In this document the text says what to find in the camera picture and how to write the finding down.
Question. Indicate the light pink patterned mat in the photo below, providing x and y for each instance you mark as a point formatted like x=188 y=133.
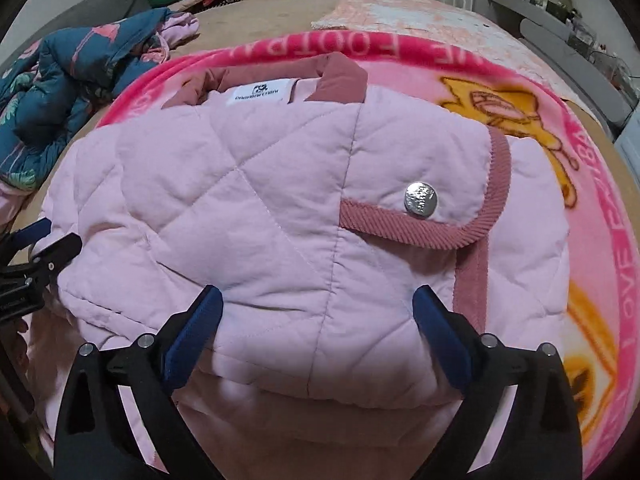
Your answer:
x=425 y=15

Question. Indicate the pink printed blanket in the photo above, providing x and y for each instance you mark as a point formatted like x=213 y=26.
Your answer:
x=590 y=200

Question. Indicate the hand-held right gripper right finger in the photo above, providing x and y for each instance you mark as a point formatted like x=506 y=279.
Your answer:
x=440 y=332

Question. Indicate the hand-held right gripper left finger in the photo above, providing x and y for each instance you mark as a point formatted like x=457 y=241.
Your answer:
x=195 y=330

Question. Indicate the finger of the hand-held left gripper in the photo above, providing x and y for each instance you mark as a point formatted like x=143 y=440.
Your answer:
x=60 y=255
x=30 y=235

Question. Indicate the pink quilted jacket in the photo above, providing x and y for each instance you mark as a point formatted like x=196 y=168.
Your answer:
x=250 y=210

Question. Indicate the grey bed headboard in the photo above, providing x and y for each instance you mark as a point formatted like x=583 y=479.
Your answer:
x=550 y=35

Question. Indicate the clutter of small shelf items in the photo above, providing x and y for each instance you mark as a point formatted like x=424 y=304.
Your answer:
x=575 y=15

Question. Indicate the teal floral comforter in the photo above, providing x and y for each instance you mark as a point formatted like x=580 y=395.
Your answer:
x=75 y=70

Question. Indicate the bed with tan sheet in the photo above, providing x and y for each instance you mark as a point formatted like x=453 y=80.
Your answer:
x=260 y=20

